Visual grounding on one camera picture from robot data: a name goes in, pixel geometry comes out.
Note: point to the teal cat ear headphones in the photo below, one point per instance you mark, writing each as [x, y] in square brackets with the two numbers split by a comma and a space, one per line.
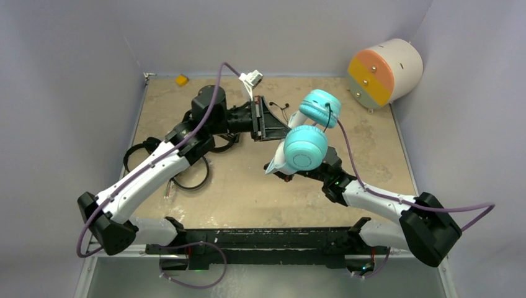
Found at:
[305, 145]

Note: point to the round drawer cabinet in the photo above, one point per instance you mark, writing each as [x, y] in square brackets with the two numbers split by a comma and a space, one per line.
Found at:
[383, 73]

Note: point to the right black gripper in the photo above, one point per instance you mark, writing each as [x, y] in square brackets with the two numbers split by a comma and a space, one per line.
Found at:
[292, 175]

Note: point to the black wired earbuds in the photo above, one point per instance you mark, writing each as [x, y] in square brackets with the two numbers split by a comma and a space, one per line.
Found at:
[286, 105]

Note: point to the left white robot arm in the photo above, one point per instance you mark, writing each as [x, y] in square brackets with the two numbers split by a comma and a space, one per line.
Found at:
[109, 215]

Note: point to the black headphones with cable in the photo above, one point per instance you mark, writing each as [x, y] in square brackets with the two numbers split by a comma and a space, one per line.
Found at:
[146, 147]

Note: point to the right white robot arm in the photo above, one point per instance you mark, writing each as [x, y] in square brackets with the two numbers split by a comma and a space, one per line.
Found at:
[419, 224]

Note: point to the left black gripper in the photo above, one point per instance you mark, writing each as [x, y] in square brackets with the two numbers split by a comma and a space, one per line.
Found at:
[271, 128]

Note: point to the yellow block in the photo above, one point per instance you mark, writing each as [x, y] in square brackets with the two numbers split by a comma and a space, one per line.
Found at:
[181, 80]

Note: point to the white and black headphones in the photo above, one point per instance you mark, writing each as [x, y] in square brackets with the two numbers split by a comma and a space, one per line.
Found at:
[190, 180]

